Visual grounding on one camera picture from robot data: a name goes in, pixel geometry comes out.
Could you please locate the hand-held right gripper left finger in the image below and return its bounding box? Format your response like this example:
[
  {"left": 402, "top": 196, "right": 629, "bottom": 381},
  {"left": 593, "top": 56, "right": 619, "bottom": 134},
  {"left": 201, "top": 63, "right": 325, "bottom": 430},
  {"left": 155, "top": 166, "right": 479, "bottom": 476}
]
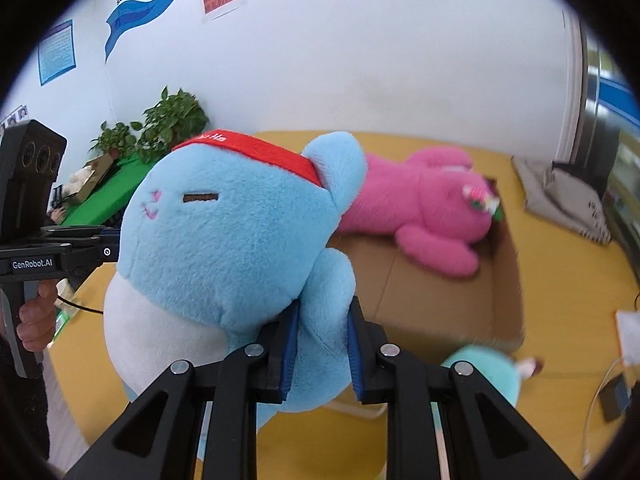
[{"left": 62, "top": 305, "right": 301, "bottom": 480}]

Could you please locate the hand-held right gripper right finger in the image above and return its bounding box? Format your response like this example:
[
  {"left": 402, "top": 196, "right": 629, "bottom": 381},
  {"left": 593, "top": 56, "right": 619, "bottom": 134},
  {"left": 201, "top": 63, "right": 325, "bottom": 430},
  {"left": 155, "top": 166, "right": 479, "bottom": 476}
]
[{"left": 347, "top": 297, "right": 581, "bottom": 480}]

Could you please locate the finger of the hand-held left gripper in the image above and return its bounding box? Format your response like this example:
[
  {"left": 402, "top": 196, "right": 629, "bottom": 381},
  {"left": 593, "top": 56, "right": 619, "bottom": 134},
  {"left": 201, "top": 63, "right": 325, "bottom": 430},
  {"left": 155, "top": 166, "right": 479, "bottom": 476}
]
[{"left": 42, "top": 224, "right": 122, "bottom": 282}]

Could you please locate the large cardboard box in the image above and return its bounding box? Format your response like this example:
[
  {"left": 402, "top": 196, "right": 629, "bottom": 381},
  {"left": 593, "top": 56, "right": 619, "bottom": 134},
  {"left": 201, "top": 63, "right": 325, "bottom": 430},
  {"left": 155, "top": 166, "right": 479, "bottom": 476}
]
[{"left": 325, "top": 175, "right": 526, "bottom": 356}]

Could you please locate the blue plush toy red headband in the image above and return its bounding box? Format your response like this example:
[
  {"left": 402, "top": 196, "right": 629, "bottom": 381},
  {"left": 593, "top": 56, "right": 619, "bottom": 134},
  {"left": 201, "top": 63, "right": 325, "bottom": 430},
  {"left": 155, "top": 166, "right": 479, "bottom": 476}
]
[{"left": 103, "top": 130, "right": 368, "bottom": 416}]

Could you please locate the person's left forearm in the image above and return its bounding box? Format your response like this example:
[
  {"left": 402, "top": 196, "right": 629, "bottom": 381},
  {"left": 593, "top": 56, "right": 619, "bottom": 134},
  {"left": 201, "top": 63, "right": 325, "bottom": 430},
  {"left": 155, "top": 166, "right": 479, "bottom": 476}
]
[{"left": 0, "top": 310, "right": 51, "bottom": 466}]

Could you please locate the person's left hand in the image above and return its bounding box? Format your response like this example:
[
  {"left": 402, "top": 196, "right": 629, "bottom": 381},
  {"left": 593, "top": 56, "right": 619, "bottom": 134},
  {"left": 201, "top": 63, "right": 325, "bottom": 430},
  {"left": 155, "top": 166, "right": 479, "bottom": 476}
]
[{"left": 16, "top": 280, "right": 59, "bottom": 349}]

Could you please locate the beige plush toy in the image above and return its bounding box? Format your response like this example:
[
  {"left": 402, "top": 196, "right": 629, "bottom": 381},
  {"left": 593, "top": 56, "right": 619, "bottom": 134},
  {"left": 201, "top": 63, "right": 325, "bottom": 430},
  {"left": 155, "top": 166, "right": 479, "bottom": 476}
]
[{"left": 65, "top": 167, "right": 94, "bottom": 196}]

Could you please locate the green cloth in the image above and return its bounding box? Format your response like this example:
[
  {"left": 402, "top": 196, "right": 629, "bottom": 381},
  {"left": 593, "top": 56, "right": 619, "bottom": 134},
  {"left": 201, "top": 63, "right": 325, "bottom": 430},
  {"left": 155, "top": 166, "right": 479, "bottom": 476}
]
[{"left": 62, "top": 152, "right": 161, "bottom": 228}]

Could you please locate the small cardboard box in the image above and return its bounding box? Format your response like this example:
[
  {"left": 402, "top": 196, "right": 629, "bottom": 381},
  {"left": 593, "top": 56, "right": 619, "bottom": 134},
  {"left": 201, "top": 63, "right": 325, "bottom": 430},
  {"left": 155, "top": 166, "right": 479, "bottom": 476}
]
[{"left": 75, "top": 153, "right": 118, "bottom": 201}]

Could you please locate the green and white snack packet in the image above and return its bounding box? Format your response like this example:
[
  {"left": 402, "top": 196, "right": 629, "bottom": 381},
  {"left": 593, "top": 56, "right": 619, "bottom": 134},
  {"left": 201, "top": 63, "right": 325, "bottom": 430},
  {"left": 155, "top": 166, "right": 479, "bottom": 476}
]
[{"left": 51, "top": 304, "right": 77, "bottom": 342}]

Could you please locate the small potted green plant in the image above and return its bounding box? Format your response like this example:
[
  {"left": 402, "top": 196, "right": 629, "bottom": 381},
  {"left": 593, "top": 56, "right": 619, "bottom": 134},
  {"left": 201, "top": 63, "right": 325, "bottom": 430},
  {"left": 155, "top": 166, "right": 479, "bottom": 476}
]
[{"left": 90, "top": 121, "right": 140, "bottom": 161}]

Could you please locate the mint green plush toy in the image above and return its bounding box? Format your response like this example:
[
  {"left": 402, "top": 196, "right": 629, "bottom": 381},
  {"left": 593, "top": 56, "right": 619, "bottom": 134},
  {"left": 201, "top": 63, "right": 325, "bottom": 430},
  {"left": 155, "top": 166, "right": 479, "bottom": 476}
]
[{"left": 432, "top": 344, "right": 547, "bottom": 411}]

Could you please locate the large potted green plant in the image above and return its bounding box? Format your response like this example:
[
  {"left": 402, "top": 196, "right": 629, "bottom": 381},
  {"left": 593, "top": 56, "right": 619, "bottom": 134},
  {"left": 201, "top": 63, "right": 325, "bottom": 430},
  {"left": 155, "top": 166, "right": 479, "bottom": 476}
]
[{"left": 137, "top": 86, "right": 210, "bottom": 163}]

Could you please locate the pink plush toy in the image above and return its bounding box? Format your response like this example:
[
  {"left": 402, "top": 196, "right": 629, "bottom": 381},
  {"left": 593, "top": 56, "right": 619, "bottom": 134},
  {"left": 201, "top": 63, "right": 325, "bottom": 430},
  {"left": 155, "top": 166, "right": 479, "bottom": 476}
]
[{"left": 332, "top": 146, "right": 502, "bottom": 281}]

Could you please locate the grey folded cloth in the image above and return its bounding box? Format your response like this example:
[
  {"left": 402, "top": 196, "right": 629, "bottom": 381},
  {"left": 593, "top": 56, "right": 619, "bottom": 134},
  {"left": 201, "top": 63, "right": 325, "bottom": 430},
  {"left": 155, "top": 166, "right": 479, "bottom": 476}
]
[{"left": 511, "top": 156, "right": 614, "bottom": 247}]

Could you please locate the small black device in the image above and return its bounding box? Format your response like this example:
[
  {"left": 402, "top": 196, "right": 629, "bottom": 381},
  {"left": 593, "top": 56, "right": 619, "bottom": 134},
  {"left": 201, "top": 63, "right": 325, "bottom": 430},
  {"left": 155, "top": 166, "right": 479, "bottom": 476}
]
[{"left": 600, "top": 377, "right": 632, "bottom": 422}]

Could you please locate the white paper sheet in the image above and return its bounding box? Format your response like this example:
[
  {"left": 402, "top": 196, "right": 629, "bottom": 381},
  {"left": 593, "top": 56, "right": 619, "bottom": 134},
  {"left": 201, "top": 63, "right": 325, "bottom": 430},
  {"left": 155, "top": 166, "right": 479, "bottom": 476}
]
[{"left": 616, "top": 310, "right": 640, "bottom": 367}]

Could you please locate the blue banner on glass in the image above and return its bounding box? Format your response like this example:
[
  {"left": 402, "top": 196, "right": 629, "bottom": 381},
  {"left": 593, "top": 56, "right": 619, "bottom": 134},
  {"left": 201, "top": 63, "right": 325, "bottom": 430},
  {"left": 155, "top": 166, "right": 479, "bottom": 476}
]
[{"left": 597, "top": 79, "right": 640, "bottom": 127}]

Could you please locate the black cable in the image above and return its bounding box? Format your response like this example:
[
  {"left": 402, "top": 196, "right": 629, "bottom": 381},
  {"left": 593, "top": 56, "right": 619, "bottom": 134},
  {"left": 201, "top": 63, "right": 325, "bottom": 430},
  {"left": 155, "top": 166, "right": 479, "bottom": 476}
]
[{"left": 55, "top": 294, "right": 107, "bottom": 317}]

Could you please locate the blue wall poster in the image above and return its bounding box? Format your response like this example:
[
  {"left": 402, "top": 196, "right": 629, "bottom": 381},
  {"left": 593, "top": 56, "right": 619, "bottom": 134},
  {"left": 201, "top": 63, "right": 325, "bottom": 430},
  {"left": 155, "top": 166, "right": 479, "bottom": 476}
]
[{"left": 37, "top": 20, "right": 80, "bottom": 86}]

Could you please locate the blue ribbon wall decal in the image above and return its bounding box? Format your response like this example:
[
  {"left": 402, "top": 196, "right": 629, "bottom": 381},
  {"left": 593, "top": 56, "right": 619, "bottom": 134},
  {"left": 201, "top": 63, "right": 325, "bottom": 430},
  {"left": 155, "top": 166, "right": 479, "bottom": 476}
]
[{"left": 104, "top": 0, "right": 216, "bottom": 64}]

